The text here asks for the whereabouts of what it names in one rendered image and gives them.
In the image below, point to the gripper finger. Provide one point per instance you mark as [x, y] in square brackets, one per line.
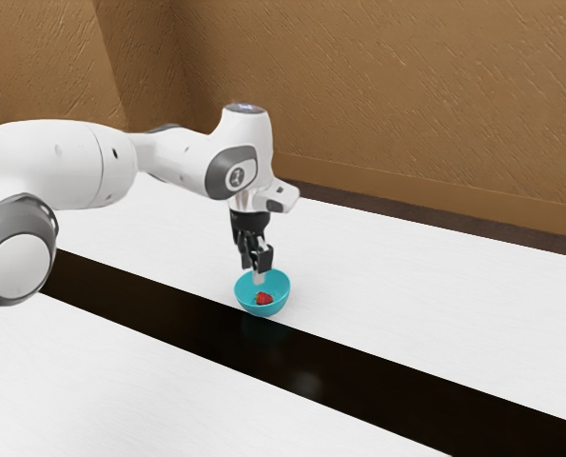
[244, 250]
[263, 260]

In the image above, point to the teal bowl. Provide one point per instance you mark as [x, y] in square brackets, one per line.
[263, 292]

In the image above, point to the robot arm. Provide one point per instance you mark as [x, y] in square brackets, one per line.
[73, 162]

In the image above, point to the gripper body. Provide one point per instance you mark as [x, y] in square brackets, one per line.
[247, 223]

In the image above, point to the red strawberry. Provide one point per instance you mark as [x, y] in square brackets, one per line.
[263, 298]

